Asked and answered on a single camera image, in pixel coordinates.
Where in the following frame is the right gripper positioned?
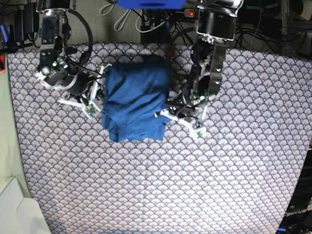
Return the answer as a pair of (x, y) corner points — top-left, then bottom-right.
(66, 73), (94, 97)

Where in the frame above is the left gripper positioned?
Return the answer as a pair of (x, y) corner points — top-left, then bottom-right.
(168, 90), (206, 116)

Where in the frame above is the blue long-sleeve T-shirt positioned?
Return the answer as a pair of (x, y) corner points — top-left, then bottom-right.
(102, 61), (171, 142)

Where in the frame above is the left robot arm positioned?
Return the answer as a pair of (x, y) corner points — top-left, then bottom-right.
(166, 0), (243, 117)

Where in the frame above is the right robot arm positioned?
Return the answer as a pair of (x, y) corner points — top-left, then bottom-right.
(36, 0), (93, 102)

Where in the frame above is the red table clamp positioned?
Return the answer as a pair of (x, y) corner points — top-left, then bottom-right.
(170, 46), (176, 59)

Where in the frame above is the black power adapter brick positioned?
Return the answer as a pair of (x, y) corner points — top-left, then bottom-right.
(14, 2), (39, 43)

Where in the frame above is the white power strip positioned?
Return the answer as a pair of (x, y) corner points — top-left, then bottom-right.
(183, 9), (198, 19)

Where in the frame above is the blue box at top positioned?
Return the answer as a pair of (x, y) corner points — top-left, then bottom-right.
(117, 0), (186, 9)

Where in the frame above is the patterned fan-print tablecloth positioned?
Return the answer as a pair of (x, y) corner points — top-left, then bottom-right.
(8, 49), (312, 234)

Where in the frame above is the white plastic bin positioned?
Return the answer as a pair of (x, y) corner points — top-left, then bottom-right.
(0, 177), (50, 234)

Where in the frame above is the black OpenArm case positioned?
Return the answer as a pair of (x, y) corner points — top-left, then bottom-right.
(276, 149), (312, 234)

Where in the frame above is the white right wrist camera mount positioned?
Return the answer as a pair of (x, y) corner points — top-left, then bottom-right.
(58, 63), (112, 119)

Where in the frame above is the white looped cable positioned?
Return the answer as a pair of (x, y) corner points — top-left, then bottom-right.
(99, 0), (132, 32)

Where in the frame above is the blue clamp handle left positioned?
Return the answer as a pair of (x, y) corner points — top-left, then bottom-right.
(0, 24), (10, 43)

